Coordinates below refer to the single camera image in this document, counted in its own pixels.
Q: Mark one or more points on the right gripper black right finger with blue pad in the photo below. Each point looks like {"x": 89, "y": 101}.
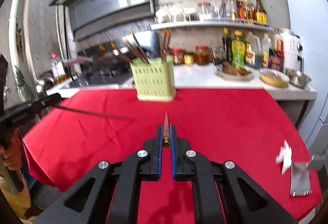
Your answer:
{"x": 222, "y": 192}

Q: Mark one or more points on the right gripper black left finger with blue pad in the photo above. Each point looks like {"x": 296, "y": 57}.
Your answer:
{"x": 109, "y": 192}

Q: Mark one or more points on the gold-capped brown chopstick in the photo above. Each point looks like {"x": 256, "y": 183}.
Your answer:
{"x": 166, "y": 132}

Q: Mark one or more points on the white kitchen appliance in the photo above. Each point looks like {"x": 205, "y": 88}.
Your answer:
{"x": 293, "y": 59}

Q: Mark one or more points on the person's hand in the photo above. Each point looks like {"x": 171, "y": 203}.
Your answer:
{"x": 12, "y": 154}

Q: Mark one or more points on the cooking oil bottle red cap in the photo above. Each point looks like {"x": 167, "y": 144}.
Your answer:
{"x": 58, "y": 69}

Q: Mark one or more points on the white crumpled paper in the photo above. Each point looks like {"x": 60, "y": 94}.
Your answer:
{"x": 284, "y": 158}

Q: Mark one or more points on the red tablecloth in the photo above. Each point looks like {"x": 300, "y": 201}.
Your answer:
{"x": 245, "y": 126}

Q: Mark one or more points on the steel wok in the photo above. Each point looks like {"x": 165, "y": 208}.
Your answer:
{"x": 99, "y": 54}

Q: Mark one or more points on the green plastic utensil holder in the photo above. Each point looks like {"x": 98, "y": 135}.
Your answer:
{"x": 154, "y": 81}

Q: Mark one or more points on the plate of brown food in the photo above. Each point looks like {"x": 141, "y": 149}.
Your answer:
{"x": 233, "y": 73}

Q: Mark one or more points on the yellow bowl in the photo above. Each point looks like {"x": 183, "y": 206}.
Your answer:
{"x": 274, "y": 78}

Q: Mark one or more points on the steel bowl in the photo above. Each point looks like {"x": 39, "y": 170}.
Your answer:
{"x": 298, "y": 78}

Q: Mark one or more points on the small yellow label jar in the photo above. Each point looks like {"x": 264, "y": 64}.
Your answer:
{"x": 188, "y": 58}

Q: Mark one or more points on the brown sauce jar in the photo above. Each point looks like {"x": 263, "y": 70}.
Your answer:
{"x": 201, "y": 55}

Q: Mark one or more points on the reddish brown chopstick pair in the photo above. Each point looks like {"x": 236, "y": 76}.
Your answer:
{"x": 136, "y": 51}

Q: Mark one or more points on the green label bottle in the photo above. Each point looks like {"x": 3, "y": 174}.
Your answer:
{"x": 238, "y": 45}

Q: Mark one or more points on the dark soy sauce bottle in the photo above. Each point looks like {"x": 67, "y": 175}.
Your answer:
{"x": 226, "y": 40}

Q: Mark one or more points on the red label dark bottle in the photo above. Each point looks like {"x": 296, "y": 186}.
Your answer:
{"x": 276, "y": 52}

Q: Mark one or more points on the white jug bottle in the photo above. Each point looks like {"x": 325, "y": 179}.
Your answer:
{"x": 253, "y": 54}

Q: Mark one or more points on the dark brown chopstick bundle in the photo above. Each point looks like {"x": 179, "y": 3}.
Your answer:
{"x": 164, "y": 49}

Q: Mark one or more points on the tall brown sauce bottle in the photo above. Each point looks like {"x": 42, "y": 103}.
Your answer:
{"x": 260, "y": 13}

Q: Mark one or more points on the glass jar red lid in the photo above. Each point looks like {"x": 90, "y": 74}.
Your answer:
{"x": 204, "y": 10}

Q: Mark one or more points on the white refrigerator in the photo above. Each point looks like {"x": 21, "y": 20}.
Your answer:
{"x": 309, "y": 21}

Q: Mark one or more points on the wall shelf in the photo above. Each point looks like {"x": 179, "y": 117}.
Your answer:
{"x": 230, "y": 24}

